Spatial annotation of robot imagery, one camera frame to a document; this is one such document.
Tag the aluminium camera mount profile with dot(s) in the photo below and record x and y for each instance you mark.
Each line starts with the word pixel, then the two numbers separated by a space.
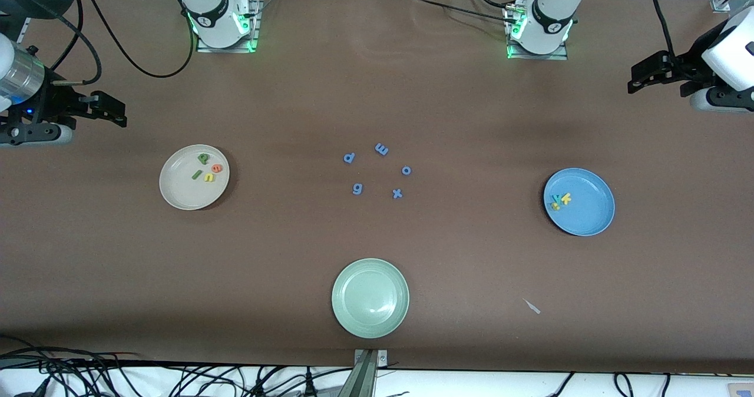
pixel 366 373

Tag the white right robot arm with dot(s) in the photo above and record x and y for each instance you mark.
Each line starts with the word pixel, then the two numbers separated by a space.
pixel 212 8

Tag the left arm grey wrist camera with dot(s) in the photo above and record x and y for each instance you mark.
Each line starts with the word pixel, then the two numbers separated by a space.
pixel 721 101

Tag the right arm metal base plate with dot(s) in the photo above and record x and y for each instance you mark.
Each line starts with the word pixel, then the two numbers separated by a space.
pixel 227 50

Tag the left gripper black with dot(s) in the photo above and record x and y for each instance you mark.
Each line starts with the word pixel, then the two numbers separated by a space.
pixel 685 69

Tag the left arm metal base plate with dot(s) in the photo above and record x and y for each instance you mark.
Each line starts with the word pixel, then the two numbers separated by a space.
pixel 536 57

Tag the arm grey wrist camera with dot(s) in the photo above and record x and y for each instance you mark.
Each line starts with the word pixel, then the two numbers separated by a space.
pixel 721 101
pixel 56 136

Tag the metal corner bracket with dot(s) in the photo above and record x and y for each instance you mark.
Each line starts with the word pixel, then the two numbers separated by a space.
pixel 721 2

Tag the pale green plate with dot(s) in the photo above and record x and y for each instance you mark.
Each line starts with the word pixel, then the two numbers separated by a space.
pixel 370 298

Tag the green letter b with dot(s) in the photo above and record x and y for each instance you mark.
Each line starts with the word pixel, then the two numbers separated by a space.
pixel 203 159

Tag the blue letter m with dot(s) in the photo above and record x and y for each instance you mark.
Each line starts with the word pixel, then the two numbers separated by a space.
pixel 382 149

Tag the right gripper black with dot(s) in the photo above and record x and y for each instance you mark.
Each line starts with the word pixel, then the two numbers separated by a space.
pixel 57 100

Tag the blue plate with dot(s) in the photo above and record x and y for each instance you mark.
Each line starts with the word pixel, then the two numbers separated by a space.
pixel 589 208

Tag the small white paper scrap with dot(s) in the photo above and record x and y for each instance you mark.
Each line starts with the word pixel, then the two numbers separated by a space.
pixel 532 307

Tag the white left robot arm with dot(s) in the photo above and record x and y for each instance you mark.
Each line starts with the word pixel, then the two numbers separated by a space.
pixel 551 14

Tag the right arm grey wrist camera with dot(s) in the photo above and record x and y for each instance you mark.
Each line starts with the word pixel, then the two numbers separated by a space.
pixel 56 136

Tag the beige plate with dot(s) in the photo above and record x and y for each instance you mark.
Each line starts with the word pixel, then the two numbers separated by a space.
pixel 182 194

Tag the brown table cover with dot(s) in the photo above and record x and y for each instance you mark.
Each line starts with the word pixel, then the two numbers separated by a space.
pixel 412 91

